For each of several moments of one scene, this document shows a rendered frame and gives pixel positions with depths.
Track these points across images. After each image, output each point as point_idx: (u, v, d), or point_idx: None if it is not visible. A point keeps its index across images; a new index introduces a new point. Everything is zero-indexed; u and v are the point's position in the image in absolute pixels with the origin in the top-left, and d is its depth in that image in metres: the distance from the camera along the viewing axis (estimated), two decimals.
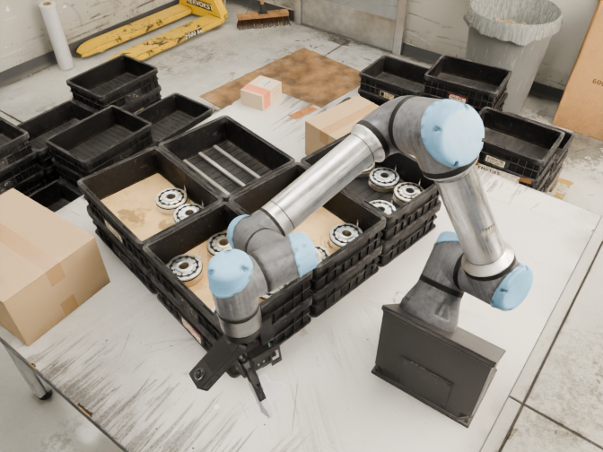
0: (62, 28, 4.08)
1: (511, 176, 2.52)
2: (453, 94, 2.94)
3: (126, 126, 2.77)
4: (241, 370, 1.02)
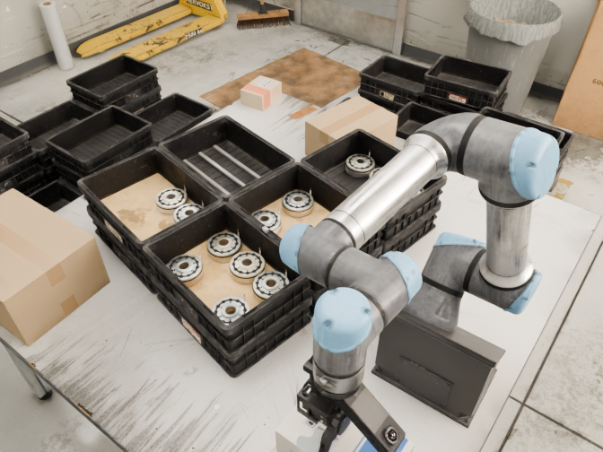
0: (62, 28, 4.08)
1: None
2: (453, 94, 2.94)
3: (126, 126, 2.77)
4: None
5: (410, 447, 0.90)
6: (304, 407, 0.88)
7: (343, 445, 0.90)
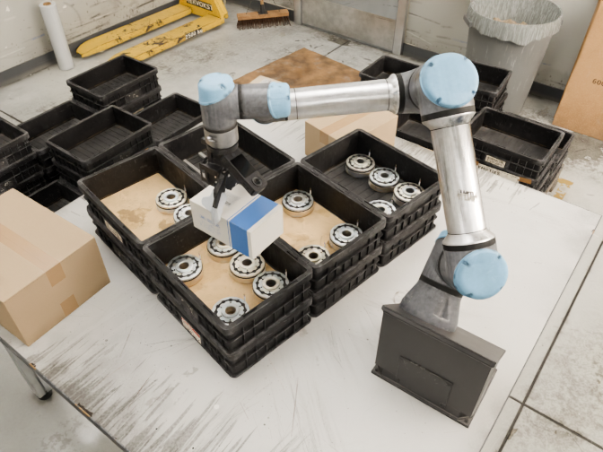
0: (62, 28, 4.08)
1: (511, 176, 2.52)
2: None
3: (126, 126, 2.77)
4: None
5: (279, 207, 1.34)
6: (206, 178, 1.32)
7: (233, 206, 1.34)
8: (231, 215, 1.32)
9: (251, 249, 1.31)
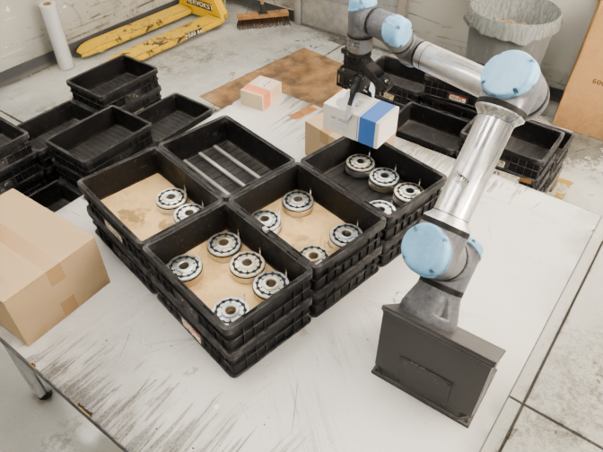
0: (62, 28, 4.08)
1: (511, 176, 2.52)
2: (453, 94, 2.94)
3: (126, 126, 2.77)
4: None
5: (397, 108, 1.68)
6: (340, 82, 1.66)
7: (361, 107, 1.68)
8: (361, 113, 1.66)
9: (377, 139, 1.65)
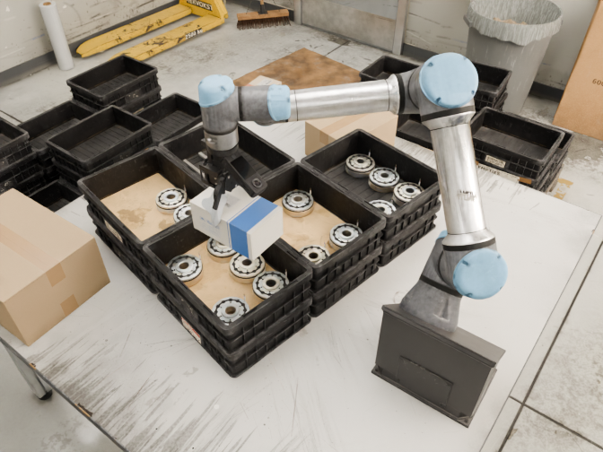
0: (62, 28, 4.08)
1: (511, 176, 2.52)
2: None
3: (126, 126, 2.77)
4: None
5: (279, 208, 1.34)
6: (206, 179, 1.32)
7: (233, 208, 1.34)
8: (231, 217, 1.32)
9: (251, 251, 1.31)
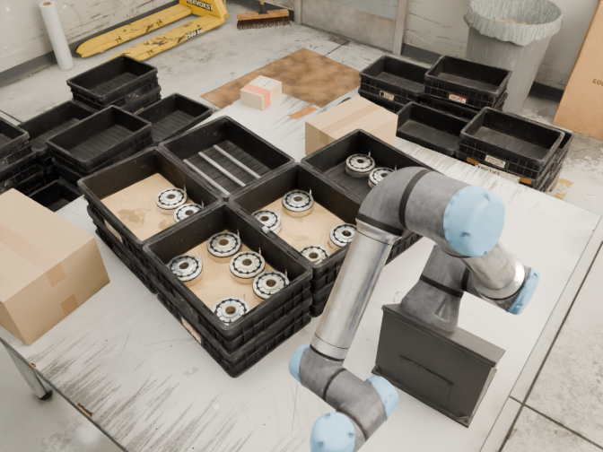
0: (62, 28, 4.08)
1: (511, 176, 2.52)
2: (453, 94, 2.94)
3: (126, 126, 2.77)
4: None
5: None
6: None
7: None
8: None
9: None
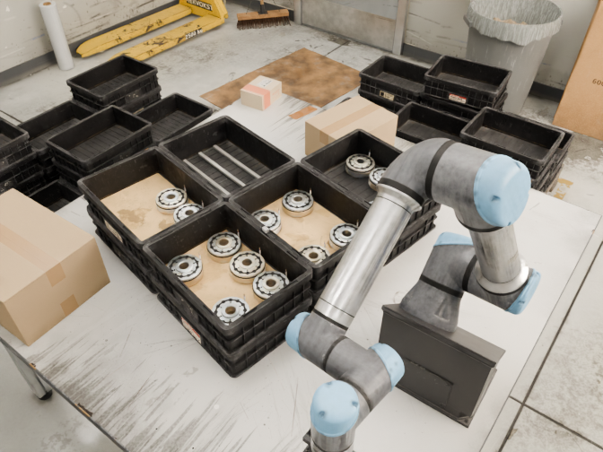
0: (62, 28, 4.08)
1: None
2: (453, 94, 2.94)
3: (126, 126, 2.77)
4: None
5: None
6: None
7: None
8: None
9: None
